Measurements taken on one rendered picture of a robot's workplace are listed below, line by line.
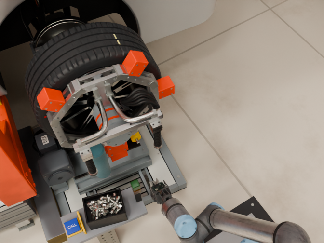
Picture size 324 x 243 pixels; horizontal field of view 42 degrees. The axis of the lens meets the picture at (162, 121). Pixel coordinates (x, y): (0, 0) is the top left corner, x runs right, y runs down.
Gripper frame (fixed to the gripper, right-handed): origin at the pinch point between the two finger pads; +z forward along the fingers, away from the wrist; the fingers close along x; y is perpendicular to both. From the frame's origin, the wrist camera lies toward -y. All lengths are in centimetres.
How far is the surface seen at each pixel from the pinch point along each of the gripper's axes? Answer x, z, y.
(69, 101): 20, 17, 50
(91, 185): 25, 59, -30
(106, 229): 29.2, 10.0, -21.3
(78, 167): 28, 74, -24
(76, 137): 22.6, 36.6, 20.5
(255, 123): -96, 60, -47
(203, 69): -91, 114, -20
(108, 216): 25.6, 5.8, -10.4
